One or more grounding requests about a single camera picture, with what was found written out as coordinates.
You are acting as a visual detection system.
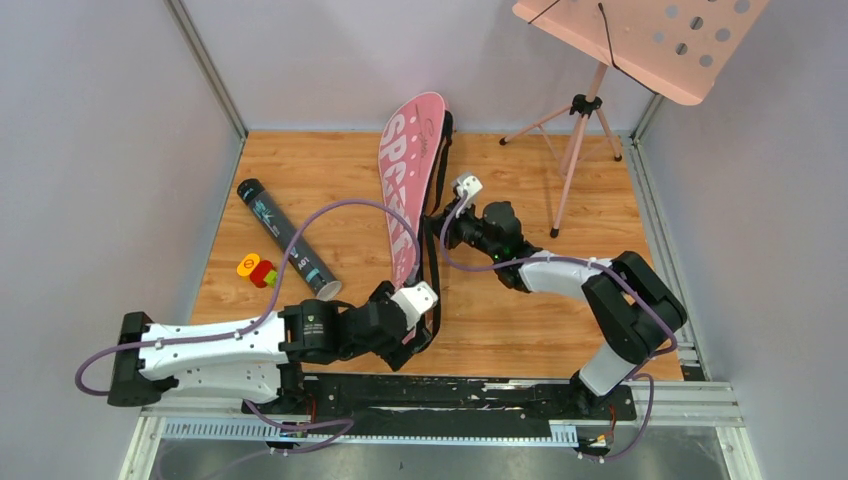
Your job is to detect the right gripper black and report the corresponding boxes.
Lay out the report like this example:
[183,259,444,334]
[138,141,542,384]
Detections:
[424,197,501,261]

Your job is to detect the black shuttlecock tube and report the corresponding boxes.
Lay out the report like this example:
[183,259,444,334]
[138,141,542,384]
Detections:
[237,178,342,300]

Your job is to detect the pink racket bag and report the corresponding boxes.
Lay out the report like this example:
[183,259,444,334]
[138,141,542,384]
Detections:
[377,91,456,356]

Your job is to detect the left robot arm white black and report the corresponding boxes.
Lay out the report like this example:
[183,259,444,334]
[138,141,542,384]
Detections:
[107,281,439,413]

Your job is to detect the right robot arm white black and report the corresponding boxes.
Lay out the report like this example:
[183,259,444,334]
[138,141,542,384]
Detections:
[431,198,688,418]

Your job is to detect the yellow red green toy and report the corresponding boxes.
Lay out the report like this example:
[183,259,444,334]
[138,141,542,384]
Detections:
[236,253,278,289]

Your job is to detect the pink music stand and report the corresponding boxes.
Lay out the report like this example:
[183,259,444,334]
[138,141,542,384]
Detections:
[499,0,767,237]

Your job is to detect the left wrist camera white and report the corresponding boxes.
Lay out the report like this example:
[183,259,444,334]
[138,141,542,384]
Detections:
[390,281,439,331]

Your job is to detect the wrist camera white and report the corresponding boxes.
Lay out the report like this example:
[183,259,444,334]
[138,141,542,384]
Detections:
[390,281,439,331]
[452,172,483,203]

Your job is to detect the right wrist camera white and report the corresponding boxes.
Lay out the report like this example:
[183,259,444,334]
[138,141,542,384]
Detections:
[452,172,483,203]

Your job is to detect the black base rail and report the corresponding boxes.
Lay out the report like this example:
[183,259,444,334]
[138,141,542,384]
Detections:
[258,373,637,438]

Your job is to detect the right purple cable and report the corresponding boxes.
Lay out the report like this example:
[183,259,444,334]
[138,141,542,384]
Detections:
[439,198,680,463]

